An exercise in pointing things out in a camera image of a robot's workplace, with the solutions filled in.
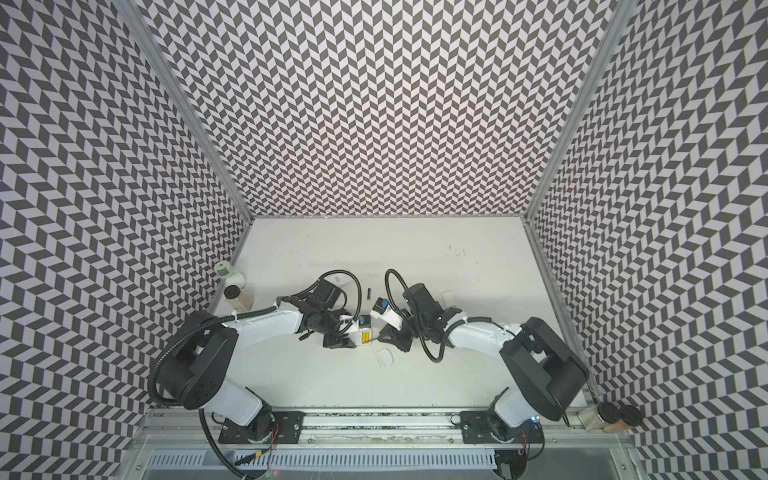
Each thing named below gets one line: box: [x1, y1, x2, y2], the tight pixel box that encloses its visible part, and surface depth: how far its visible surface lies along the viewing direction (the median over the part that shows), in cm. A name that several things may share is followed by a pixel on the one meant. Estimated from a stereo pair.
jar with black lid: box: [223, 284, 254, 312], surface depth 88 cm
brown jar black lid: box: [620, 405, 642, 427], surface depth 71 cm
